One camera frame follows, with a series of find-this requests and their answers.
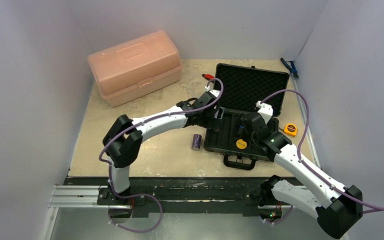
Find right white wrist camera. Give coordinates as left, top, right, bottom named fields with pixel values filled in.
left=255, top=101, right=274, bottom=124

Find pink plastic storage box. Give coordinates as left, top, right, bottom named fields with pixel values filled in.
left=87, top=30, right=183, bottom=107

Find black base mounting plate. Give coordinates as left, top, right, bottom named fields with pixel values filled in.
left=63, top=177, right=290, bottom=219

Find aluminium extrusion rail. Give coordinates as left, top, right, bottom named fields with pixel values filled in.
left=41, top=184, right=133, bottom=240

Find black foam-lined carry case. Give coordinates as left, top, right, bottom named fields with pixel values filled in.
left=203, top=63, right=290, bottom=170

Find blue-handled pliers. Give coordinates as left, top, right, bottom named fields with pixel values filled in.
left=280, top=57, right=299, bottom=79

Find yellow tape measure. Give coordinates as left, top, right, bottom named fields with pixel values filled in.
left=283, top=123, right=298, bottom=137

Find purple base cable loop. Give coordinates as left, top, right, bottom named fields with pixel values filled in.
left=107, top=193, right=164, bottom=233

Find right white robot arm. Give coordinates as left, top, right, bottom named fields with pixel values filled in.
left=240, top=112, right=363, bottom=239

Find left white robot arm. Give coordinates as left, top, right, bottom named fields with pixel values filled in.
left=99, top=90, right=223, bottom=205

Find red-handled tool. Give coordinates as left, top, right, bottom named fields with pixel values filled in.
left=201, top=74, right=214, bottom=81

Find yellow big blind button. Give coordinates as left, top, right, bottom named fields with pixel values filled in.
left=235, top=139, right=248, bottom=150

